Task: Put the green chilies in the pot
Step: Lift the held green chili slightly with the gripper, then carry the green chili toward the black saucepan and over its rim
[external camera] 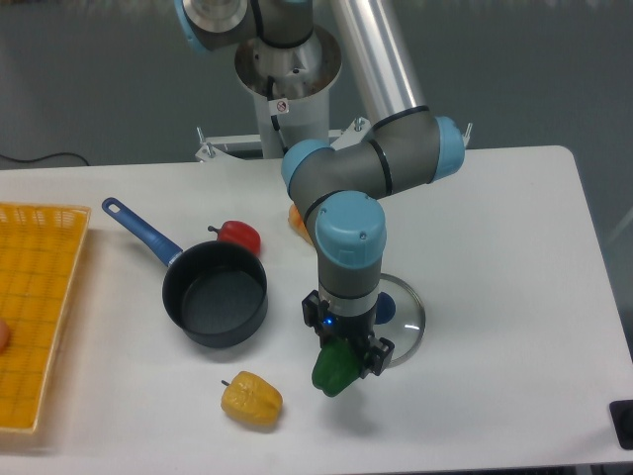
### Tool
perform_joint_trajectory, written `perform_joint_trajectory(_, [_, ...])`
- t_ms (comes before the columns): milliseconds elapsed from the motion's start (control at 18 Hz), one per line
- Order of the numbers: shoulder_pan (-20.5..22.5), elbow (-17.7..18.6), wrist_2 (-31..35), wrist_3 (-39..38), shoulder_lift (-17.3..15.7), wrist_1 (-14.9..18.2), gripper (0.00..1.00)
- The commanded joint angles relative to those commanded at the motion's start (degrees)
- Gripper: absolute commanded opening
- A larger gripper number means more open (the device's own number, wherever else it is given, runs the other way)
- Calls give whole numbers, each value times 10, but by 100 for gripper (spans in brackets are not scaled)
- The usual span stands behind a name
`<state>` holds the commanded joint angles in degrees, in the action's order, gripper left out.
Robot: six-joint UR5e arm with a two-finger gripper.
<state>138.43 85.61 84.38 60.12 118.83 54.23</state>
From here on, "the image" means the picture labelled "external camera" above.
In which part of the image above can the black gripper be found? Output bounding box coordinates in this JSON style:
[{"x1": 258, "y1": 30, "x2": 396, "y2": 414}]
[{"x1": 302, "y1": 289, "x2": 395, "y2": 378}]

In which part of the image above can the black pot with blue handle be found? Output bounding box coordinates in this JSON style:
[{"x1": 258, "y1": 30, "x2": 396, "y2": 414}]
[{"x1": 102, "y1": 197, "x2": 268, "y2": 349}]

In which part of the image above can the green bell pepper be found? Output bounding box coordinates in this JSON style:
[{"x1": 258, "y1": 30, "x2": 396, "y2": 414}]
[{"x1": 312, "y1": 338, "x2": 361, "y2": 398}]

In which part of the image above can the black device at table edge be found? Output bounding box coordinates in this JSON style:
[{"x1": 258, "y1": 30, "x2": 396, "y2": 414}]
[{"x1": 609, "y1": 400, "x2": 633, "y2": 450}]

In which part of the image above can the black cable on floor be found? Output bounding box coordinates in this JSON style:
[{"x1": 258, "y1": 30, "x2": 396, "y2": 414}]
[{"x1": 0, "y1": 151, "x2": 92, "y2": 166}]

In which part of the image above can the yellow bell pepper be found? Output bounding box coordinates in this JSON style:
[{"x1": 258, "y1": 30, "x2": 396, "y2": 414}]
[{"x1": 221, "y1": 371, "x2": 284, "y2": 430}]

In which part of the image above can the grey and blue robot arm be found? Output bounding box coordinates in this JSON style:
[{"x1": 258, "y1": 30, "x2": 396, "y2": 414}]
[{"x1": 175, "y1": 1, "x2": 470, "y2": 379}]

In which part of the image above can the orange bell pepper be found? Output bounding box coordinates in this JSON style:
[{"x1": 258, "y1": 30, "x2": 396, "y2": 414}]
[{"x1": 288, "y1": 204, "x2": 314, "y2": 245}]

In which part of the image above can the glass lid with blue knob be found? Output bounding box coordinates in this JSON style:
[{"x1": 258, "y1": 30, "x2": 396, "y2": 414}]
[{"x1": 374, "y1": 273, "x2": 426, "y2": 368}]

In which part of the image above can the yellow plastic basket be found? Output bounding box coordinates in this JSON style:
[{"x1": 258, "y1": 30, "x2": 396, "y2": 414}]
[{"x1": 1, "y1": 202, "x2": 91, "y2": 433}]

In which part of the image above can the red bell pepper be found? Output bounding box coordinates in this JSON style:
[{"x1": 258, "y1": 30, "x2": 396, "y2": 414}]
[{"x1": 207, "y1": 220, "x2": 261, "y2": 256}]

